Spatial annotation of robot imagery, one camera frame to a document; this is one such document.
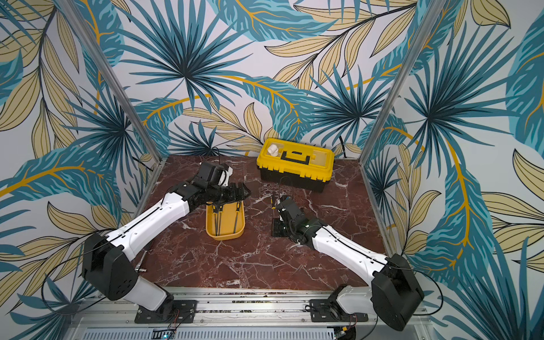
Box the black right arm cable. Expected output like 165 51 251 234
394 263 445 317

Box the aluminium corner frame post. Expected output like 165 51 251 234
57 0 164 160

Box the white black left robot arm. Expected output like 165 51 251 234
82 182 251 318

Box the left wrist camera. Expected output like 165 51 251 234
194 162 233 187

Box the yellow black toolbox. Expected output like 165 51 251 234
256 138 334 193

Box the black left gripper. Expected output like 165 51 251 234
207 180 252 207

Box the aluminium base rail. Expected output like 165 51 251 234
64 288 438 339

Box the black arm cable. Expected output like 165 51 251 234
40 250 111 316
394 263 445 317

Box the yellow plastic storage tray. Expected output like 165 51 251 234
205 201 246 241

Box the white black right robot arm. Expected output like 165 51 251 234
272 195 424 332

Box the aluminium right frame post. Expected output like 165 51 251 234
358 0 447 164

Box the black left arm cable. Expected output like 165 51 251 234
40 250 111 316

